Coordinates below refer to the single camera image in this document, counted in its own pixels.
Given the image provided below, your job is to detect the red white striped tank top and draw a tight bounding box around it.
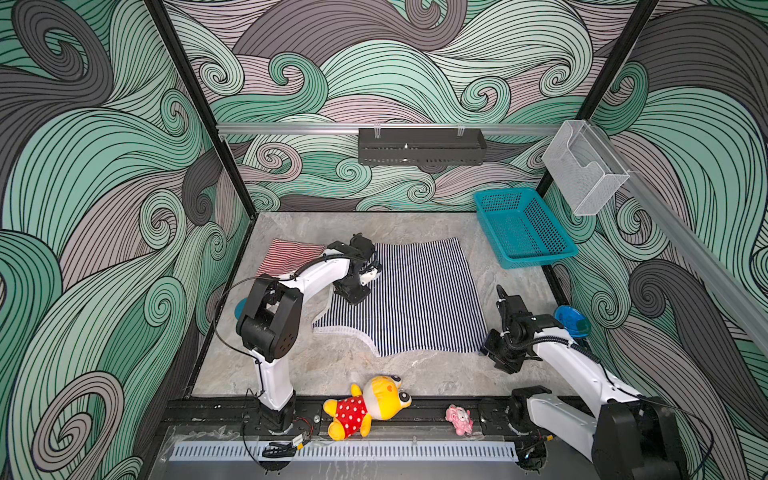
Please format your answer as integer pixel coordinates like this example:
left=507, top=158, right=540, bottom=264
left=256, top=238, right=326, bottom=277

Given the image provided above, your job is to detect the blue white striped tank top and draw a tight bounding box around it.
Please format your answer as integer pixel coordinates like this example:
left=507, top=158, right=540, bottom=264
left=312, top=237, right=488, bottom=357

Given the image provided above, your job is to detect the teal plastic basket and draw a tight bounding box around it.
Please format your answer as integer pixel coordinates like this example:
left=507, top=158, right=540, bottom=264
left=474, top=188, right=578, bottom=269

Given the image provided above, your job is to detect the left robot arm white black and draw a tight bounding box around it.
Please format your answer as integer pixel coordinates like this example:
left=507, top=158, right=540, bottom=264
left=235, top=233, right=382, bottom=427

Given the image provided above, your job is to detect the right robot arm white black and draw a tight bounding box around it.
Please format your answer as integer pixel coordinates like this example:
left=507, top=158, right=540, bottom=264
left=481, top=286, right=691, bottom=479

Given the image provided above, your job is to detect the small pink plush toy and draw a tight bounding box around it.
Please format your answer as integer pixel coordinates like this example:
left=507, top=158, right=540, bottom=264
left=445, top=404, right=473, bottom=436

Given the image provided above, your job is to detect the teal round lid left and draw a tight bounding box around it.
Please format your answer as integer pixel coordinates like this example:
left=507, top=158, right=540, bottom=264
left=234, top=298, right=247, bottom=321

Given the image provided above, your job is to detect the yellow plush toy red dress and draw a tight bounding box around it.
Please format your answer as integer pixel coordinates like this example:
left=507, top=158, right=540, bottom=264
left=323, top=375, right=412, bottom=441

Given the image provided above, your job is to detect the black perforated metal shelf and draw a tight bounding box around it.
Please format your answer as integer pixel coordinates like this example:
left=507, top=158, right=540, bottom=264
left=357, top=127, right=488, bottom=171

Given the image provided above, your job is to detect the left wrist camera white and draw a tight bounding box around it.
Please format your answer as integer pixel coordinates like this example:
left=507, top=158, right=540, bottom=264
left=359, top=264, right=382, bottom=286

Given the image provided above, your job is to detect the aluminium rail back wall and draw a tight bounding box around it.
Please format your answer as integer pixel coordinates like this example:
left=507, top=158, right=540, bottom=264
left=217, top=122, right=562, bottom=139

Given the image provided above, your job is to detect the aluminium rail wall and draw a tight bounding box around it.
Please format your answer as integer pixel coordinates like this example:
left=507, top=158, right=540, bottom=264
left=217, top=122, right=562, bottom=139
left=597, top=129, right=767, bottom=351

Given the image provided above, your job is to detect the white slotted cable duct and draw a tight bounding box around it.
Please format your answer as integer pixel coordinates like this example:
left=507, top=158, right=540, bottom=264
left=169, top=440, right=518, bottom=463

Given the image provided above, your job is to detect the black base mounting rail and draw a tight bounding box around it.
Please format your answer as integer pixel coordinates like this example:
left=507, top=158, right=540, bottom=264
left=161, top=394, right=601, bottom=442

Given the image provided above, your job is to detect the clear plastic wall bin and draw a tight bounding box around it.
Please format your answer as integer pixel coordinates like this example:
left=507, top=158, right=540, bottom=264
left=543, top=120, right=629, bottom=216

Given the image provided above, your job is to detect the aluminium rail right wall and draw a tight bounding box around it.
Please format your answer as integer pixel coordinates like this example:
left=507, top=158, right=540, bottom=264
left=597, top=129, right=767, bottom=351

